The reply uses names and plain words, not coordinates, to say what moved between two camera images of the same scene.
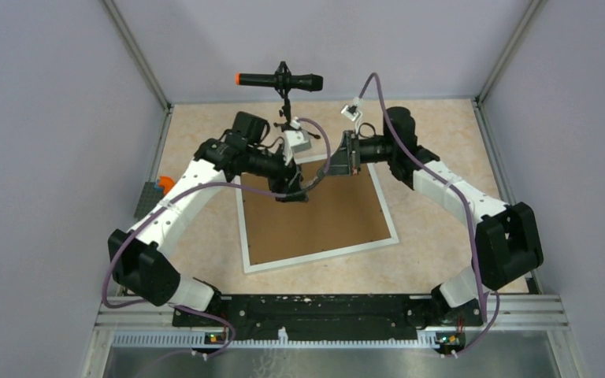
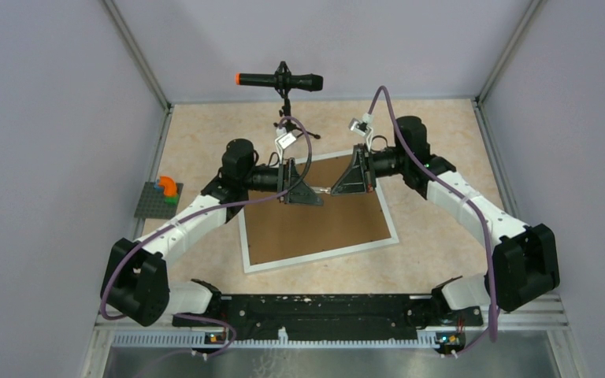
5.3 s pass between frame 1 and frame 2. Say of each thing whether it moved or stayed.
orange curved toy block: stayed
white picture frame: stayed
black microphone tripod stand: stayed
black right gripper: moved
